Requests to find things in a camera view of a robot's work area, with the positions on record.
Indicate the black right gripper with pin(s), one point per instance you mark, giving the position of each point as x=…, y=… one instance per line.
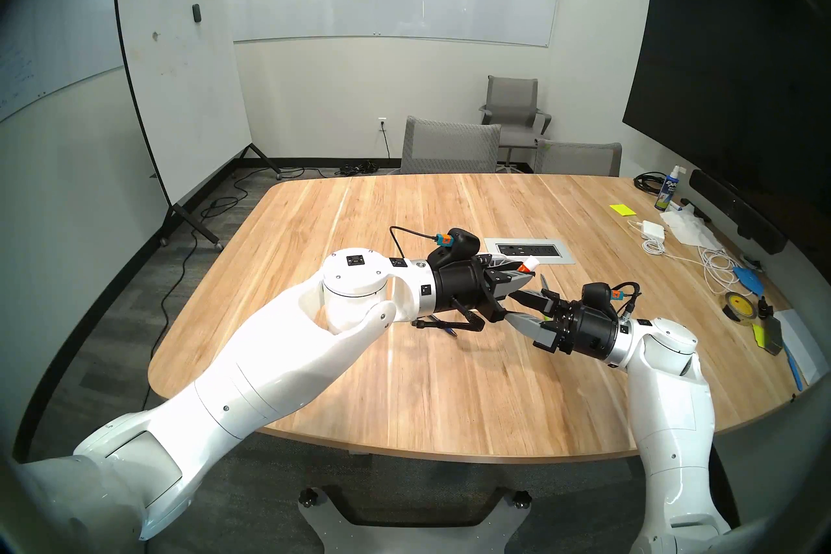
x=584, y=329

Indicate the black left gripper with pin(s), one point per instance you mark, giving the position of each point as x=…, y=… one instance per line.
x=461, y=293

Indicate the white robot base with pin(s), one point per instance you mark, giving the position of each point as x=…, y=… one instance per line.
x=415, y=540

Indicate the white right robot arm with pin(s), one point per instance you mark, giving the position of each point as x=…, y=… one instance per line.
x=675, y=429

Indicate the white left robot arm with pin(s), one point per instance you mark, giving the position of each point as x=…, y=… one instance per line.
x=260, y=377

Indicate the blue pen beside paper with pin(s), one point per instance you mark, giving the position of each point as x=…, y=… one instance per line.
x=793, y=368

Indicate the silver table power outlet panel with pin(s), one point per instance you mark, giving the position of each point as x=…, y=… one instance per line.
x=542, y=249

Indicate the yellow sticky note pad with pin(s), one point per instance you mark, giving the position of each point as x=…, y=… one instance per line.
x=622, y=209

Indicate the grey mesh table chair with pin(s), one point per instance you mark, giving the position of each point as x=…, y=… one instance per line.
x=451, y=145
x=578, y=159

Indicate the white power adapter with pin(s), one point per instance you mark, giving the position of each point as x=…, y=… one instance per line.
x=652, y=229

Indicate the grey office chair with armrests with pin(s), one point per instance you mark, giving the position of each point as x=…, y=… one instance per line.
x=513, y=98

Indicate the white crumpled tissue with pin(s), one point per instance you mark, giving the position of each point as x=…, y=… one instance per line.
x=691, y=228

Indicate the Expo cleaner spray bottle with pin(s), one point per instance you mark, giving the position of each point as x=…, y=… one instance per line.
x=667, y=192

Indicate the black base knob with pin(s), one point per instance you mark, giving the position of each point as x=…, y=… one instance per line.
x=521, y=498
x=307, y=496

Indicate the black yellow tape roll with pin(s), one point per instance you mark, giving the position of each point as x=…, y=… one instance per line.
x=730, y=311

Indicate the blue flat object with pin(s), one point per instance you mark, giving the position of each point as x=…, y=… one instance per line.
x=752, y=280

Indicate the black video sound bar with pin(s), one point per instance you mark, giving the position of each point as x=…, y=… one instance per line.
x=733, y=209

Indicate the grey yellow eraser block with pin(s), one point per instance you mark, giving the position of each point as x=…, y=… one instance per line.
x=771, y=335

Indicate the white paper sheet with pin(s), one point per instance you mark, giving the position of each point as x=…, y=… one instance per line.
x=808, y=345

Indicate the mobile whiteboard on stand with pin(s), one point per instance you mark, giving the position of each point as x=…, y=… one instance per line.
x=182, y=85

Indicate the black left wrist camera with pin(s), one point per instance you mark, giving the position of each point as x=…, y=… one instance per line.
x=464, y=241

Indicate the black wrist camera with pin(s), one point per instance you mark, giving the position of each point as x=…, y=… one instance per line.
x=464, y=241
x=596, y=294

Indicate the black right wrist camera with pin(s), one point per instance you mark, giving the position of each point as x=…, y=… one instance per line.
x=596, y=294

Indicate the large black wall screen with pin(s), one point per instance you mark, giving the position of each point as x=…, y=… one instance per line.
x=727, y=72

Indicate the wall whiteboard with writing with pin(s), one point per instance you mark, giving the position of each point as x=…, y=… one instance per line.
x=52, y=59

